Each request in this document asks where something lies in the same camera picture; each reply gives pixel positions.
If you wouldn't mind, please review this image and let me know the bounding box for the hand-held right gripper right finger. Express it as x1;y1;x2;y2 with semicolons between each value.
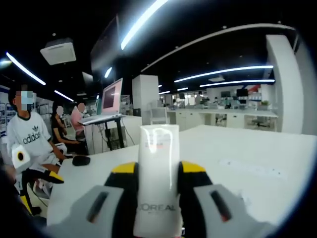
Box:
177;160;263;238

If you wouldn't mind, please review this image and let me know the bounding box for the white skincare tube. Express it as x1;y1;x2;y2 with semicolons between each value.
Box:
133;123;184;238

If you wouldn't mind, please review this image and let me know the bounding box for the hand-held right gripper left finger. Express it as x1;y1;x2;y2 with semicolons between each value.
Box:
61;161;140;238

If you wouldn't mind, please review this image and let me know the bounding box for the white ceiling air conditioner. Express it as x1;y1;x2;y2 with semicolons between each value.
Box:
39;37;77;66

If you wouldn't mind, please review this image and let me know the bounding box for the long ceiling light strip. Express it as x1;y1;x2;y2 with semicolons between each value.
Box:
120;0;165;50

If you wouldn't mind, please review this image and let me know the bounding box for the black-legged standing desk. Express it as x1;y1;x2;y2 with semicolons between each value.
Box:
80;113;127;154

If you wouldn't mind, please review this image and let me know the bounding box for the pink-framed monitor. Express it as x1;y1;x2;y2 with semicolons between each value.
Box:
101;77;124;116

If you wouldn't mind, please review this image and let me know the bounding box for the black pouch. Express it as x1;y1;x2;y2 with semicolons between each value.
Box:
71;155;91;167

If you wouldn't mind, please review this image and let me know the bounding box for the white chair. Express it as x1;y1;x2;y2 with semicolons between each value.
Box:
29;180;54;201

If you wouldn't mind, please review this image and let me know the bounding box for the white wire rack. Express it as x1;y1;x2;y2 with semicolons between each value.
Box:
148;106;169;125

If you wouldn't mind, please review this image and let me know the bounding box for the row of white counters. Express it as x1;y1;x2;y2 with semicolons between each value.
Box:
168;106;279;132

